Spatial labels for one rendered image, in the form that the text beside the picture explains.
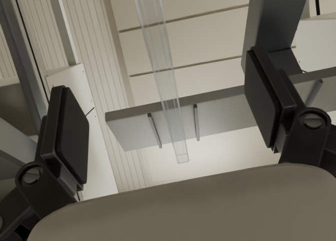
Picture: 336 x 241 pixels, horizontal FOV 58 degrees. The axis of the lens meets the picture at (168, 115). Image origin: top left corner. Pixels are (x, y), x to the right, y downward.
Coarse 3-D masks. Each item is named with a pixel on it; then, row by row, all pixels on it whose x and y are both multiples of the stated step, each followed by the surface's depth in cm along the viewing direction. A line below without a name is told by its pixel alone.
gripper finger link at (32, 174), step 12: (24, 168) 12; (36, 168) 12; (24, 180) 11; (36, 180) 11; (48, 180) 11; (24, 192) 11; (36, 192) 11; (48, 192) 11; (60, 192) 11; (36, 204) 10; (48, 204) 10; (60, 204) 10
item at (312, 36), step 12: (300, 24) 98; (312, 24) 89; (324, 24) 82; (300, 36) 99; (312, 36) 90; (324, 36) 83; (300, 48) 101; (312, 48) 92; (324, 48) 84; (300, 60) 103; (312, 60) 94; (324, 60) 85
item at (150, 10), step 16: (144, 0) 15; (160, 0) 15; (144, 16) 16; (160, 16) 16; (144, 32) 17; (160, 32) 17; (160, 48) 18; (160, 64) 20; (160, 80) 21; (160, 96) 23; (176, 96) 23; (176, 112) 25; (176, 128) 28; (176, 144) 30; (176, 160) 34
